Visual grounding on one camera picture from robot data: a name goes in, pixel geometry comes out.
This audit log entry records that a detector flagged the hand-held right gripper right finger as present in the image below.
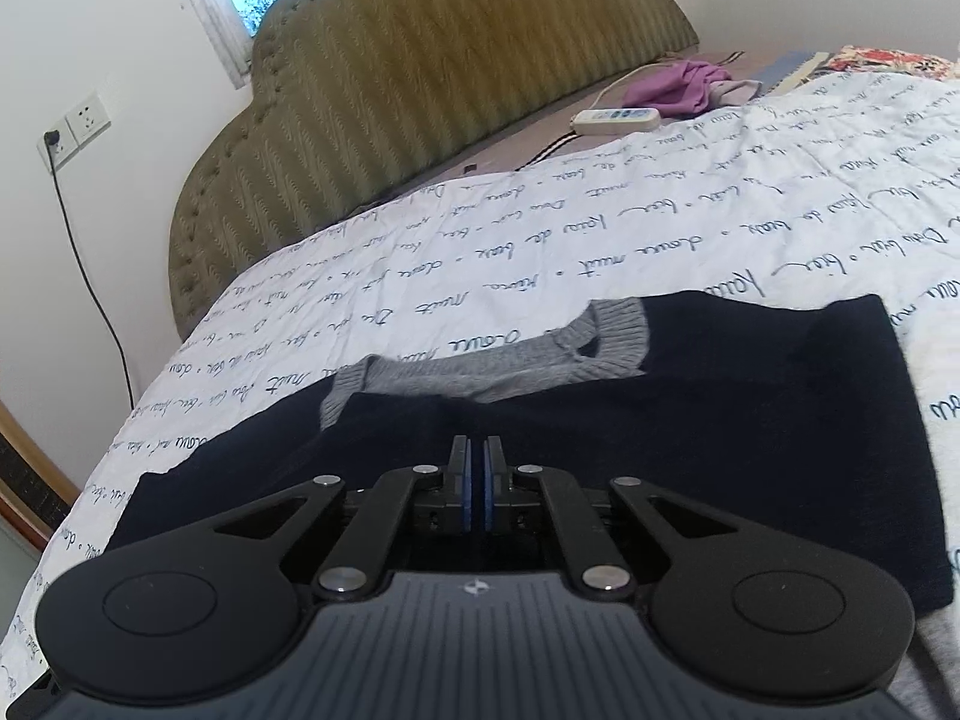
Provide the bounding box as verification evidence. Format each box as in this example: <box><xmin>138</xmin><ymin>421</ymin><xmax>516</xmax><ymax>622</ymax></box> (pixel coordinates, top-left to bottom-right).
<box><xmin>484</xmin><ymin>435</ymin><xmax>743</xmax><ymax>602</ymax></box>

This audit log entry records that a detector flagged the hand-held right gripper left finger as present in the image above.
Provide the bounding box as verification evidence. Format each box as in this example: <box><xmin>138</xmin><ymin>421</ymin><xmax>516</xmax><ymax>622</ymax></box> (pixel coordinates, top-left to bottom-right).
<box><xmin>214</xmin><ymin>435</ymin><xmax>475</xmax><ymax>602</ymax></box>

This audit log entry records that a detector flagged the navy and grey sweater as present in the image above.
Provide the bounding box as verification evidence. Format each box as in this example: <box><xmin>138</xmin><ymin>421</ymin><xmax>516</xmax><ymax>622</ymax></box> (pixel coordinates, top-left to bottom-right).
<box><xmin>105</xmin><ymin>294</ymin><xmax>957</xmax><ymax>616</ymax></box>

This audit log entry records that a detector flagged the mauve bed sheet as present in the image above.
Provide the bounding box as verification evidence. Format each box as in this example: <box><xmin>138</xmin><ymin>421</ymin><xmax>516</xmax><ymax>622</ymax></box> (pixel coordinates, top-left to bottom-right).
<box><xmin>442</xmin><ymin>49</ymin><xmax>781</xmax><ymax>181</ymax></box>

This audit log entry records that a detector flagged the white remote control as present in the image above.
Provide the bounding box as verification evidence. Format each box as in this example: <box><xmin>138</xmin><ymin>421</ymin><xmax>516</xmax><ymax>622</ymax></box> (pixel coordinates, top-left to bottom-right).
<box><xmin>571</xmin><ymin>107</ymin><xmax>662</xmax><ymax>134</ymax></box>

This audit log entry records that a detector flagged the olive upholstered headboard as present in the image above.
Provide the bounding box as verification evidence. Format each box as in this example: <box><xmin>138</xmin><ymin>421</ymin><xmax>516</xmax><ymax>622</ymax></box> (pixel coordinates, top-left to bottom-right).
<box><xmin>166</xmin><ymin>0</ymin><xmax>700</xmax><ymax>342</ymax></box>

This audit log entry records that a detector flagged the purple cloth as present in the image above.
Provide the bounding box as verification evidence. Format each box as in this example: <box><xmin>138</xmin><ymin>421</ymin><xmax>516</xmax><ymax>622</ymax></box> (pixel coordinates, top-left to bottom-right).
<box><xmin>624</xmin><ymin>60</ymin><xmax>732</xmax><ymax>113</ymax></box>

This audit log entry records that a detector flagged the brown wooden furniture edge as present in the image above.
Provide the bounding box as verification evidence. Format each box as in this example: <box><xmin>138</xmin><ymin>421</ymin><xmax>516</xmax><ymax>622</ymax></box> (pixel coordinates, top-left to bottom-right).
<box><xmin>0</xmin><ymin>401</ymin><xmax>80</xmax><ymax>563</ymax></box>

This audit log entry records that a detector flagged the pale grey cloth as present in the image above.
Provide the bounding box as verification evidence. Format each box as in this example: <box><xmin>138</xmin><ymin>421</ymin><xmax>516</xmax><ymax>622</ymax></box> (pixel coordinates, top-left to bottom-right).
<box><xmin>709</xmin><ymin>79</ymin><xmax>762</xmax><ymax>107</ymax></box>

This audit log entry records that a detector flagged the blue striped cloth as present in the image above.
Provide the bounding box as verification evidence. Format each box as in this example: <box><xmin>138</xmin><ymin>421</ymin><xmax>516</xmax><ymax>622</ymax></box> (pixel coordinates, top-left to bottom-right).
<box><xmin>750</xmin><ymin>51</ymin><xmax>830</xmax><ymax>95</ymax></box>

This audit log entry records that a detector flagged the white cable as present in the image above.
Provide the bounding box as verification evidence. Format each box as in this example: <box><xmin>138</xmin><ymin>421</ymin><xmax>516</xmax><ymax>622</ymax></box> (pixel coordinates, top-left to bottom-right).
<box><xmin>589</xmin><ymin>64</ymin><xmax>655</xmax><ymax>112</ymax></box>

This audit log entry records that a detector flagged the white wall socket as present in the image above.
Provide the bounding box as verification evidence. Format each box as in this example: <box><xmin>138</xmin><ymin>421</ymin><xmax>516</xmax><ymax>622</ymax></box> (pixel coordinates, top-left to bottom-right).
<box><xmin>37</xmin><ymin>127</ymin><xmax>77</xmax><ymax>172</ymax></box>
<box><xmin>64</xmin><ymin>92</ymin><xmax>112</xmax><ymax>147</ymax></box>

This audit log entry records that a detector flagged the black power cable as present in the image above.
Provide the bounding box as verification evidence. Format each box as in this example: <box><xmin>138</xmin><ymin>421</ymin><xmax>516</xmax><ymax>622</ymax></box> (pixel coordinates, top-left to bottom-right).
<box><xmin>41</xmin><ymin>131</ymin><xmax>136</xmax><ymax>410</ymax></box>

